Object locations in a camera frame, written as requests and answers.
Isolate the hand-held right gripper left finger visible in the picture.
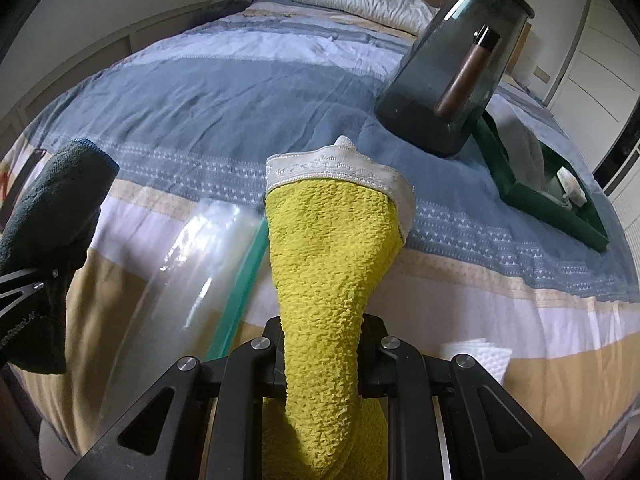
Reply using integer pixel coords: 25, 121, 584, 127
65, 315, 288, 480

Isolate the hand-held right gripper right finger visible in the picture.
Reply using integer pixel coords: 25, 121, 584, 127
357, 312, 586, 480

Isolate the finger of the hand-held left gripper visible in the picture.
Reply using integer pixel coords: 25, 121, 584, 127
0, 267, 58, 316

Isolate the dark teal towel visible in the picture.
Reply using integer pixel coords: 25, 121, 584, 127
0, 140, 120, 376

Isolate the yellow towel with white hem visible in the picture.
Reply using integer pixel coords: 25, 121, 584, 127
262, 136, 416, 480

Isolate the clear zip bag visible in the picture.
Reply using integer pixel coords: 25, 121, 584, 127
82, 199, 271, 391

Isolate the dark green tray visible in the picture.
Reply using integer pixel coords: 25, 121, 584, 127
472, 110, 612, 252

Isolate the grey fabric pouch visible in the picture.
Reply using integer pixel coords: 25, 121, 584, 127
492, 105, 546, 186

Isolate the striped bed blanket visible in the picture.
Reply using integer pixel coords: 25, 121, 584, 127
0, 0, 640, 480

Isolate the dark glass pitcher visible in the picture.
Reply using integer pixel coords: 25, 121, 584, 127
375, 0, 536, 158

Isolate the dark cloth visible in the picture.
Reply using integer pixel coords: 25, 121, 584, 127
207, 0, 251, 14

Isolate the white pillow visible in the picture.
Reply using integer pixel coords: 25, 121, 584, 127
287, 0, 441, 36

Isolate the white wardrobe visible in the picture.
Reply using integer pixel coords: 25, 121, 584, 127
542, 0, 640, 241

